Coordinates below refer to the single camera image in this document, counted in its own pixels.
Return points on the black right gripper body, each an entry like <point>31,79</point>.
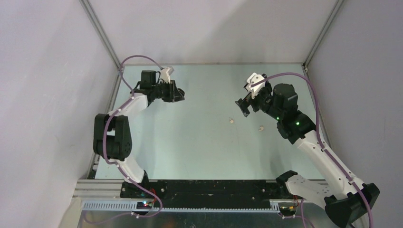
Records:
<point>263,99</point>

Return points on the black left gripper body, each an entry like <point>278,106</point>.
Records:
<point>167,91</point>

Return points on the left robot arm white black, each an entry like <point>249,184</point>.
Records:
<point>112,138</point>

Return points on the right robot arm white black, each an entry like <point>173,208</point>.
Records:
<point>346,198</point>

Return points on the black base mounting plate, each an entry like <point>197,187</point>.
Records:
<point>215,194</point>

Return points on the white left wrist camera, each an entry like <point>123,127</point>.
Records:
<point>165,74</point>

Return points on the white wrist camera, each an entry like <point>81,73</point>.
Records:
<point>165,74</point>
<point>254,83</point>

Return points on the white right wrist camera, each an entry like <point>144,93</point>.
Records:
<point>254,83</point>

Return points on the aluminium frame corner post left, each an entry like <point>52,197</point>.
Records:
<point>94,20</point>

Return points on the aluminium frame corner post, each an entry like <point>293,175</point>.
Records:
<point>94,20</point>
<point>323,32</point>

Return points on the aluminium frame corner post right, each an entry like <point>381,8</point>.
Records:
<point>323,32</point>

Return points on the grey cable duct strip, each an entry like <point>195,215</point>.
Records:
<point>107,205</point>

